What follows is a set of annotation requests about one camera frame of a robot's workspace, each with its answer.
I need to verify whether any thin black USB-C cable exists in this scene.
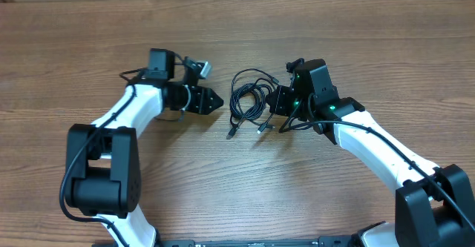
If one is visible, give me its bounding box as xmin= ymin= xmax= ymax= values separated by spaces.
xmin=230 ymin=67 xmax=281 ymax=92

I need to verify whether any black USB cable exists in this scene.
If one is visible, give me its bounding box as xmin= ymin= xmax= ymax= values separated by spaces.
xmin=226 ymin=82 xmax=278 ymax=141

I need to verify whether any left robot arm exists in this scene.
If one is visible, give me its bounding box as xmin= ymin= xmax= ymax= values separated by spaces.
xmin=59 ymin=48 xmax=223 ymax=246

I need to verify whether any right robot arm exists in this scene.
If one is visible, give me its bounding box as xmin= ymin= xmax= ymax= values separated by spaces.
xmin=266 ymin=59 xmax=474 ymax=247

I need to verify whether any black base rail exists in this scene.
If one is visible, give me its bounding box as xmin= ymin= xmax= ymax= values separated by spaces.
xmin=154 ymin=235 xmax=363 ymax=247

